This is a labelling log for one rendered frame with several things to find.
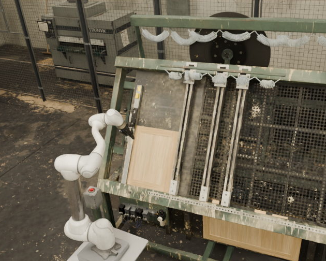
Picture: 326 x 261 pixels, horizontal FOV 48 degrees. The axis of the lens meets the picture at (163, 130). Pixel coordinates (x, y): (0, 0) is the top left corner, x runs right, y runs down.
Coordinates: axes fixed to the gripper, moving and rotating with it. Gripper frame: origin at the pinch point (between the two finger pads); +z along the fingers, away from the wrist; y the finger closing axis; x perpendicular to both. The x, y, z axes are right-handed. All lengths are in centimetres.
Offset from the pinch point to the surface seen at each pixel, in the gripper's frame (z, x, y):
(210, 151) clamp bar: 25, 20, -64
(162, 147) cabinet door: 23.4, 5.0, -19.6
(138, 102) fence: 2.7, -38.1, -6.3
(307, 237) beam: 53, 98, -123
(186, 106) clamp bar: 6, -21, -51
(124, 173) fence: 29.9, 18.9, 22.0
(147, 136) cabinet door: 18.5, -8.0, -7.7
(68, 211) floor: 113, 7, 141
